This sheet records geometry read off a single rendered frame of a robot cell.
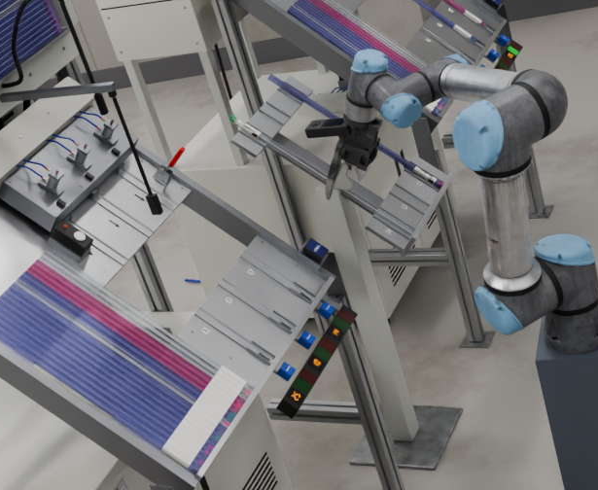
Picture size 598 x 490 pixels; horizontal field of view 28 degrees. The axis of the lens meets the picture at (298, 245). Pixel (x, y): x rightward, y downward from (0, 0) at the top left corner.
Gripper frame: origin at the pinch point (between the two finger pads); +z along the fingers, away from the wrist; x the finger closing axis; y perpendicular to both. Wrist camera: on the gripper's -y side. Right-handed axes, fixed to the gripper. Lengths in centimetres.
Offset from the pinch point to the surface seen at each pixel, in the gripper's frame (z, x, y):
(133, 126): 181, 227, -169
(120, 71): 188, 277, -205
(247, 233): 8.0, -19.1, -13.0
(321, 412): 55, -17, 13
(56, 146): -11, -38, -52
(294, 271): 10.6, -22.5, 0.6
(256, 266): 8.2, -28.3, -6.5
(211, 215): 6.8, -19.1, -22.3
